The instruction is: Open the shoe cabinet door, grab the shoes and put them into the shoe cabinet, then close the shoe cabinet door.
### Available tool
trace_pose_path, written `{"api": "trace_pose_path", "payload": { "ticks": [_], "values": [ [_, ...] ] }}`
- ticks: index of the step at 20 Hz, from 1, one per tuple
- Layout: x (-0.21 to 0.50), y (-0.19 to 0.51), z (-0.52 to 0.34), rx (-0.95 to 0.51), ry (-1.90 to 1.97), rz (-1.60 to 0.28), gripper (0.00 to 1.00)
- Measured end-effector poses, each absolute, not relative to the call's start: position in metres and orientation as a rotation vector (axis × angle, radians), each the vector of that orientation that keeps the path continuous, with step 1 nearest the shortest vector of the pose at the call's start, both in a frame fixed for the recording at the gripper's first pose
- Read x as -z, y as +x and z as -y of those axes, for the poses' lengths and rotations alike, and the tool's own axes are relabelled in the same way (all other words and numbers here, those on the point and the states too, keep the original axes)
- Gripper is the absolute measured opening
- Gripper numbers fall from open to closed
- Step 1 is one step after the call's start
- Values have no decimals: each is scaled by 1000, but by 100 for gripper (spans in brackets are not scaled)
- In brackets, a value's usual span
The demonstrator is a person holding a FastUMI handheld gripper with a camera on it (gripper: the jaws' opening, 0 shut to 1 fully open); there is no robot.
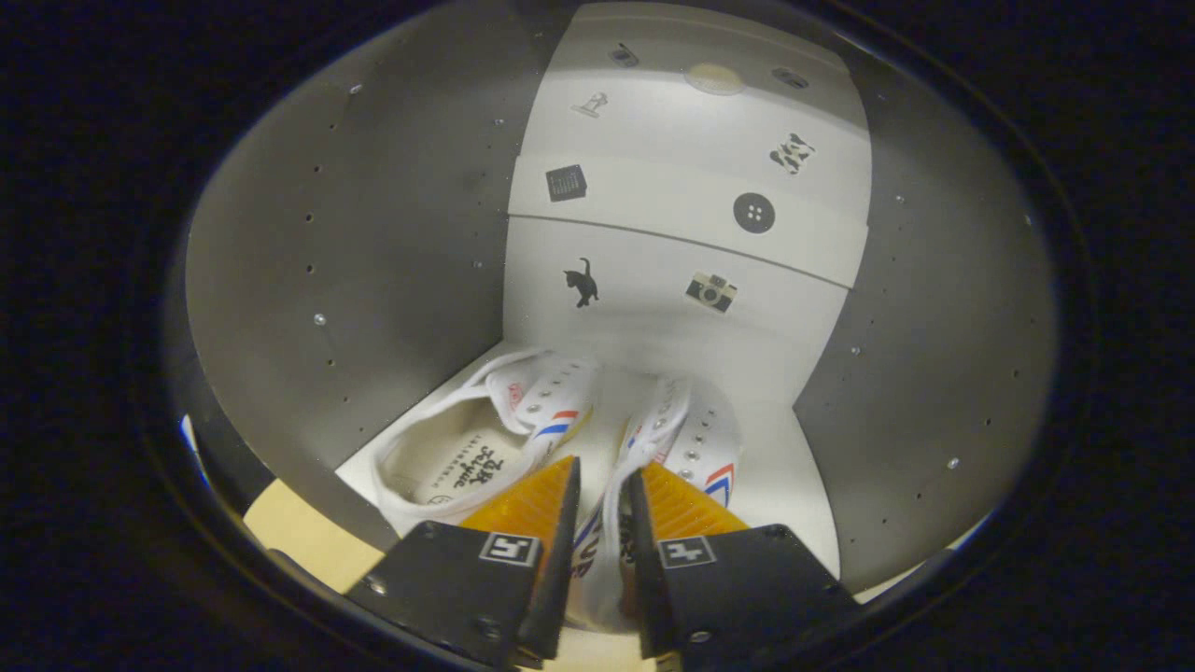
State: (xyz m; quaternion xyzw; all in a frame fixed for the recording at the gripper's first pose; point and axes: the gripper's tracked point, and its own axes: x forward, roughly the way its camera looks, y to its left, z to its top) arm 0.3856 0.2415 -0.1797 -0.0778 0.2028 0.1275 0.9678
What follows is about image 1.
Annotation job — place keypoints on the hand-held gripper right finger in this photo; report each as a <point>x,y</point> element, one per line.
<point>653,597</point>

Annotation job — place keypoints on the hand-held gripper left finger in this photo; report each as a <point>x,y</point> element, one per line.
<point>555,579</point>

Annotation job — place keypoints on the white canvas shoe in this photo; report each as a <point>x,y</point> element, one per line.
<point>691,429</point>
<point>448,467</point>

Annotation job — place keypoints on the grey shoe cabinet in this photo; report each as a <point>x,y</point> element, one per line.
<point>373,233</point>

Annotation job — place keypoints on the blurred white and blue object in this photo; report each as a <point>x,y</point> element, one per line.
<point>189,439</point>

